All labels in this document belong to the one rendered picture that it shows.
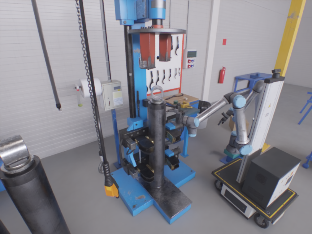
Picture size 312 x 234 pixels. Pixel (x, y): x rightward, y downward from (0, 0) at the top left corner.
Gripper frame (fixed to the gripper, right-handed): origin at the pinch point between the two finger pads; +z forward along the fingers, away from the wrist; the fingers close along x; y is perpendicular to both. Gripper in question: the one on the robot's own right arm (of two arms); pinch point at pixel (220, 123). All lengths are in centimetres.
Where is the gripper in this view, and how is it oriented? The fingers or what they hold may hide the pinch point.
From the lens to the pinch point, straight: 297.3
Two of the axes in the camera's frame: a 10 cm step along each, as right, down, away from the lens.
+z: -3.4, 7.2, 6.0
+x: 7.7, -1.6, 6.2
